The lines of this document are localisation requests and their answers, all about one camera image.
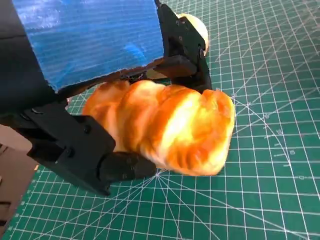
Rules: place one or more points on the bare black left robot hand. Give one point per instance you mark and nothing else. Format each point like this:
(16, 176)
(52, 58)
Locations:
(87, 37)

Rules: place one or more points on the round toy bread bun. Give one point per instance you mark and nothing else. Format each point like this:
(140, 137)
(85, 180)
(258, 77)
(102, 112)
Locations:
(197, 26)

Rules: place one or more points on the rectangular striped toy bread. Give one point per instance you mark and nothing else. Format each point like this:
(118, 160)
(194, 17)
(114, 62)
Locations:
(175, 130)

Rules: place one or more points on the green cutting mat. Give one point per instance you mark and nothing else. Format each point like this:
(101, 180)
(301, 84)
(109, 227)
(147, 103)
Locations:
(262, 175)

